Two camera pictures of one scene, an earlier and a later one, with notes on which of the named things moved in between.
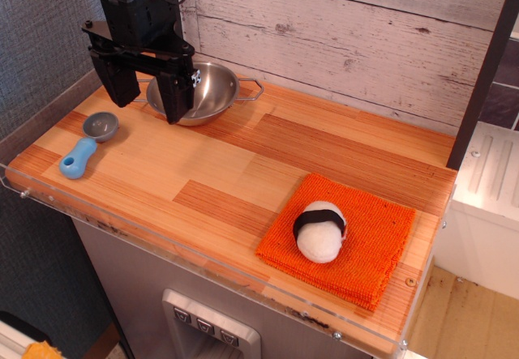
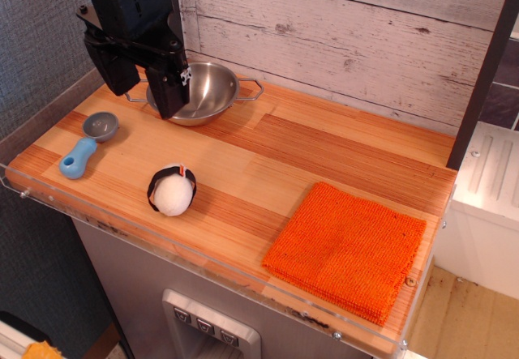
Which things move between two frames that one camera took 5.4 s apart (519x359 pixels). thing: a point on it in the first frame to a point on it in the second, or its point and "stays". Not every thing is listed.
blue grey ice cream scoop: x=97 y=127 stays
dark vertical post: x=492 y=60 stays
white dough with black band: x=319 y=230 to x=172 y=190
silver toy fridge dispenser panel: x=199 y=331 stays
